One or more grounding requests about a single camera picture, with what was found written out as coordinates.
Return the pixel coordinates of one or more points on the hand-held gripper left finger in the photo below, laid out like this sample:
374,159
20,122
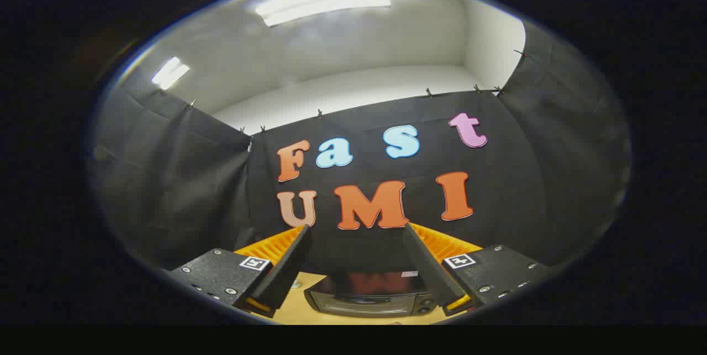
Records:
287,272

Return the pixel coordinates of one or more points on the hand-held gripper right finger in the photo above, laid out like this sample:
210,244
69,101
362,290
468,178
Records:
433,275

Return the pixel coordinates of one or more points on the black toaster oven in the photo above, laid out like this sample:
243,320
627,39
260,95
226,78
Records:
364,302

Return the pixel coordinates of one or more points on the black backdrop cloth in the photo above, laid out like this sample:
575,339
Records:
210,189

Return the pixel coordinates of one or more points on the small ceiling light panel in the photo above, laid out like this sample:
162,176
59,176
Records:
170,72

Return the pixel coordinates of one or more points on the large ceiling light panel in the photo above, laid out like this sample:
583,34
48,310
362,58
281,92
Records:
320,4

